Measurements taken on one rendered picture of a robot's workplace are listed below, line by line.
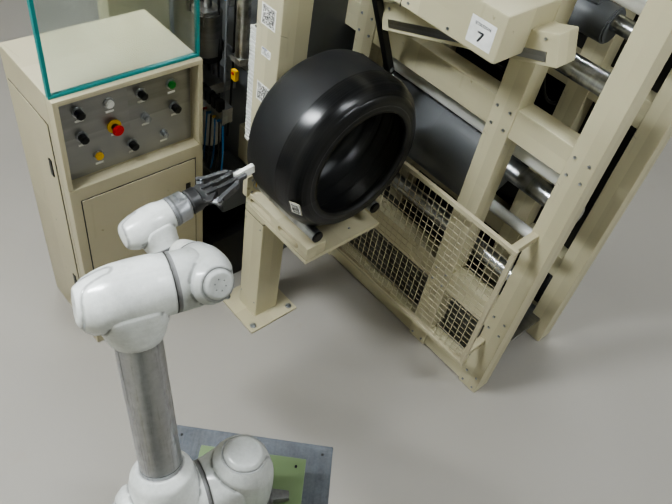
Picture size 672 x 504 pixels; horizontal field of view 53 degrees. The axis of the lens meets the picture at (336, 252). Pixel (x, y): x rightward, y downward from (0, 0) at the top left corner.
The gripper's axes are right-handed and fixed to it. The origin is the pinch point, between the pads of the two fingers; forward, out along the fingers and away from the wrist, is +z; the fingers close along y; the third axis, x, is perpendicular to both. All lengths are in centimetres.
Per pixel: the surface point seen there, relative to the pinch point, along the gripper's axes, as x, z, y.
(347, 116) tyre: -13.2, 31.0, -11.1
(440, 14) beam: -37, 63, -14
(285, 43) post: -15.8, 36.3, 25.9
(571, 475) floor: 134, 74, -120
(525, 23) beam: -41, 73, -36
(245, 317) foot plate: 125, 10, 27
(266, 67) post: -4.8, 32.2, 31.5
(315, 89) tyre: -16.3, 28.9, 1.5
